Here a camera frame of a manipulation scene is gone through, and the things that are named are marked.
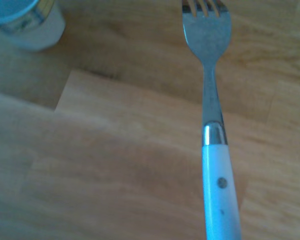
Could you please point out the small printed white cup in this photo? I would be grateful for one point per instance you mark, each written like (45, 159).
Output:
(27, 25)

